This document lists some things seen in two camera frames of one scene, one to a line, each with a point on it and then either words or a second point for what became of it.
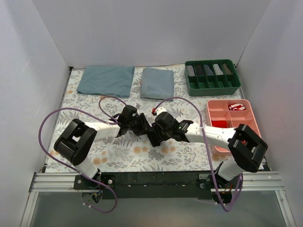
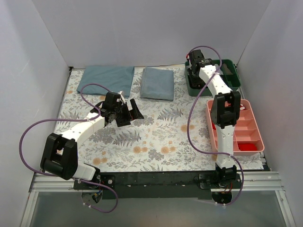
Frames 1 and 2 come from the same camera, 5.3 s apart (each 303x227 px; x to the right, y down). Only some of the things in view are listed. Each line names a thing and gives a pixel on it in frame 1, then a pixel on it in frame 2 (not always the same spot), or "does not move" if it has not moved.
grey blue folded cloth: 157,83 does not move
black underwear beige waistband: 155,135 to 195,81
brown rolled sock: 227,71 does not move
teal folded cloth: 114,81 does not move
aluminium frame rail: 252,181 does not move
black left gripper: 144,122 to 125,115
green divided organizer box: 211,77 does not move
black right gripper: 156,135 to 193,79
